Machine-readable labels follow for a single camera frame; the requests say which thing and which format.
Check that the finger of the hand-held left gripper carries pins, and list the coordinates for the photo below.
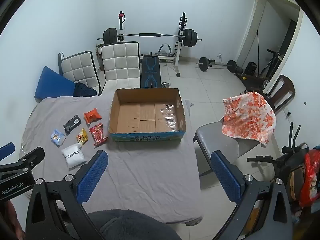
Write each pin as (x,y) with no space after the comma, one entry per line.
(33,156)
(6,150)

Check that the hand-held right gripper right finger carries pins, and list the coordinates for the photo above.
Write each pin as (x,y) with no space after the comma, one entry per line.
(225,177)

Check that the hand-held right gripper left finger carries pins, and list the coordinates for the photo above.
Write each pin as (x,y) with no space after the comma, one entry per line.
(92,177)

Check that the white soft packet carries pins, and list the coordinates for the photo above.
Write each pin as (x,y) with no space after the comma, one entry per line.
(73,155)

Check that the blue cartoon tissue packet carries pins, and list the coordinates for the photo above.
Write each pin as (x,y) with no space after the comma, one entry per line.
(58,137)

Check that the yellow snack packet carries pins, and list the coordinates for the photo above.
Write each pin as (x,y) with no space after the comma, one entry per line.
(82,137)

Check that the red snack packet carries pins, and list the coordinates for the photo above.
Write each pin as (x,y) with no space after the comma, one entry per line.
(98,135)

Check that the black snack packet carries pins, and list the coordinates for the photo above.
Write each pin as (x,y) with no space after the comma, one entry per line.
(72,124)

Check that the orange snack packet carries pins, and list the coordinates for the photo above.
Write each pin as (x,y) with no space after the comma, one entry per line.
(92,116)

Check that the cardboard box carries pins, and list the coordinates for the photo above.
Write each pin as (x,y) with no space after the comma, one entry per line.
(147,135)

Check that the grey chair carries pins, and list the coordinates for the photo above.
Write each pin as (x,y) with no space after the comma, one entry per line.
(215,137)

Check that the light grey bed sheet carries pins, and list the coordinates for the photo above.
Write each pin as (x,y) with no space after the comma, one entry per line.
(150,170)

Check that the dark fleece garment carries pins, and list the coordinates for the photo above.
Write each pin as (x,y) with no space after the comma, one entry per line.
(135,225)

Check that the black exercise bike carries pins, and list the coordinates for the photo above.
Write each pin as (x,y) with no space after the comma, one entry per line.
(287,162)

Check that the orange floral towel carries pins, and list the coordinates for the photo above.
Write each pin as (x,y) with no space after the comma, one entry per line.
(250,117)

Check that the blue foam mat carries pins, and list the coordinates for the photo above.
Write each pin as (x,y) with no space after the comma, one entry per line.
(52,83)

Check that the dark blue cloth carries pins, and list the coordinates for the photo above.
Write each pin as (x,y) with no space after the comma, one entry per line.
(85,90)

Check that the red plastic bag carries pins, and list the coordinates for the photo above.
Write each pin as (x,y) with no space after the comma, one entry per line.
(310,175)

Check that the white quilted chair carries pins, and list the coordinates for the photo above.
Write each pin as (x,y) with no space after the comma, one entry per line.
(121,62)
(78,68)

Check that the brown wooden chair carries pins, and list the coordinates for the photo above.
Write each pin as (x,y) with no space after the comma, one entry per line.
(283,90)

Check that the short barbell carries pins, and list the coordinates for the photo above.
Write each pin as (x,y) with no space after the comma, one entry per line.
(203,63)

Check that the white barbell rack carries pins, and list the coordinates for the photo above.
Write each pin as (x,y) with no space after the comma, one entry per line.
(178,55)

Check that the barbell with black plates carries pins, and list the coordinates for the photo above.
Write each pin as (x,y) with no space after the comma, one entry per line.
(150,34)

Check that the door frame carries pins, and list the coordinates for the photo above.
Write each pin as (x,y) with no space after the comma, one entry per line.
(252,22)

